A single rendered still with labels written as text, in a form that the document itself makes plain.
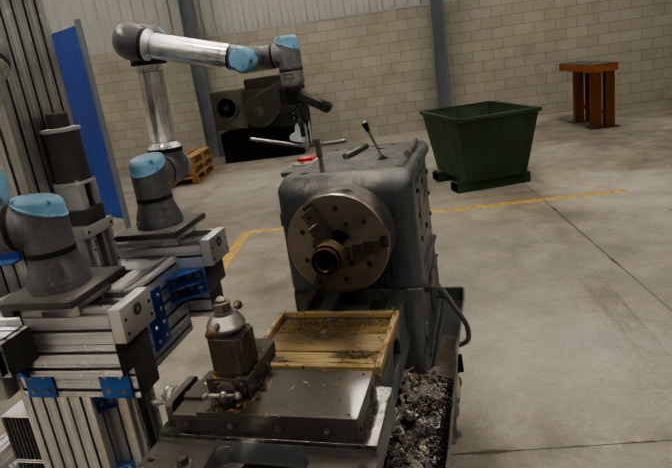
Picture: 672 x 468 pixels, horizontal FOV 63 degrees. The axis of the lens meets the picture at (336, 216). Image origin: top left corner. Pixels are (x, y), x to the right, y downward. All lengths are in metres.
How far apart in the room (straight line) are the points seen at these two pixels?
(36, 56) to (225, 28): 10.27
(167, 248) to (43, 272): 0.51
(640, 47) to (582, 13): 1.32
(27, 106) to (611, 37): 11.47
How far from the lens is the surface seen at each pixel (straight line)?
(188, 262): 1.86
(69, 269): 1.49
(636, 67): 12.60
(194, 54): 1.76
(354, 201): 1.59
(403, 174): 1.73
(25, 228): 1.48
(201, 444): 1.23
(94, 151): 6.71
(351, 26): 11.55
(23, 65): 1.76
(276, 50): 1.81
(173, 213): 1.88
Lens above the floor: 1.60
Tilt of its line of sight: 16 degrees down
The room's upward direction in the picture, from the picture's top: 8 degrees counter-clockwise
